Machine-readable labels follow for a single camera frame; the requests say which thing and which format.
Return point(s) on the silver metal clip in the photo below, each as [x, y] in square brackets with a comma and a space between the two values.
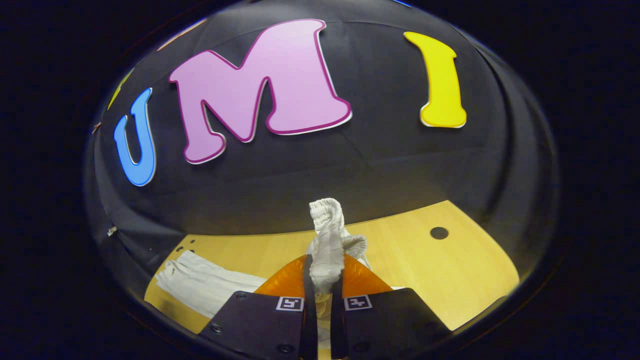
[111, 231]

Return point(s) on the white jeans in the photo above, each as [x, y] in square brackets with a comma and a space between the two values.
[327, 250]

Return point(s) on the black backdrop cloth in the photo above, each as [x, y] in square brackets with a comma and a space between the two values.
[380, 170]

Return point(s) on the small backdrop clip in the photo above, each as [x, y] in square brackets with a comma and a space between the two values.
[96, 127]

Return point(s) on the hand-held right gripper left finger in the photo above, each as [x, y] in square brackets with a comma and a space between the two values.
[310, 325]

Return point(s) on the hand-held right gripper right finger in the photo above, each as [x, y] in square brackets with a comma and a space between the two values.
[336, 325]

